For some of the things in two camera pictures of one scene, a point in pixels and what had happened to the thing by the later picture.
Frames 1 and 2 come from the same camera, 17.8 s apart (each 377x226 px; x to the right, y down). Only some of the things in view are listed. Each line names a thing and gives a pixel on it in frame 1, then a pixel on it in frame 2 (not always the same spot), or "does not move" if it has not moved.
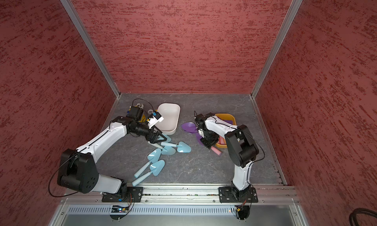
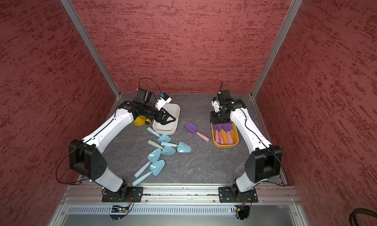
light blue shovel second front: [152, 157] does not move
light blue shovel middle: [167, 150] does not move
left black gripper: [152, 139] to [163, 121]
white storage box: [171, 112] does not move
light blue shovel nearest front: [155, 169] does not move
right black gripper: [208, 144] to [214, 120]
